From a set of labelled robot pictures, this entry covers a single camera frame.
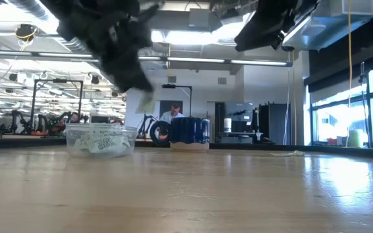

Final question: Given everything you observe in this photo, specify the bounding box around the yellow hanging cable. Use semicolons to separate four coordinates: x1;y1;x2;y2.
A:
345;0;353;148

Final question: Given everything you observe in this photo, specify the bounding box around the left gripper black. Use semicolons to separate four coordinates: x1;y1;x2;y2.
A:
40;0;160;93

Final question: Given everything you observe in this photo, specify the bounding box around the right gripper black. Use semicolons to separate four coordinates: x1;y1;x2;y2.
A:
234;0;320;52

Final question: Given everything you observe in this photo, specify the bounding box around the ceiling reel with yellow cable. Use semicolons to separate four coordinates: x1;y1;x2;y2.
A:
14;23;38;42

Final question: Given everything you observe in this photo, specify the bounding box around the tall black cabinet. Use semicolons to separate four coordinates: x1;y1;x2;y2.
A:
258;102;291;146

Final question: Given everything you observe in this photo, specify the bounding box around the black ring-shaped device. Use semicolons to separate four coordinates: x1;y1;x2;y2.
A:
149;120;172;146

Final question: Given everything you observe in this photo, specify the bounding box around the long ceiling light strip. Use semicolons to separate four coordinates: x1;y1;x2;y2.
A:
166;56;293;68
0;49;100;63

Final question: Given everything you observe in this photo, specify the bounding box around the blue ceramic mug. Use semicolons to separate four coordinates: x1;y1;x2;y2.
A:
169;116;210;153

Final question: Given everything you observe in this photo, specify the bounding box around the black overhead lamp stand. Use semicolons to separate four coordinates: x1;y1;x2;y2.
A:
161;83;193;118

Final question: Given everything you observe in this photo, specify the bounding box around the yellow green bin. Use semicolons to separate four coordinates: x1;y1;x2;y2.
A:
348;129;365;149

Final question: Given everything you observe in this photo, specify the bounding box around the person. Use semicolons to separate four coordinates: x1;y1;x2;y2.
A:
159;102;186;124

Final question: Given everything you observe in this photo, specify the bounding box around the dark workstation shelf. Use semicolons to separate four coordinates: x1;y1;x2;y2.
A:
214;101;255;145

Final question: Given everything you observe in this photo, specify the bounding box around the black table edge rail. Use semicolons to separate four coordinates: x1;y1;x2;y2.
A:
0;137;373;160

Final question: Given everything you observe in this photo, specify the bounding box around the black metal frame stand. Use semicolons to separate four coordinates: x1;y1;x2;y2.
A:
29;78;84;134

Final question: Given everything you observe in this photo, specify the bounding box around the clear plastic container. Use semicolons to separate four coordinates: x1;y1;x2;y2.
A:
64;123;139;159

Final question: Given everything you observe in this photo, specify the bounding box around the silver ceiling duct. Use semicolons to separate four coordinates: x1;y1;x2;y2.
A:
282;0;373;52

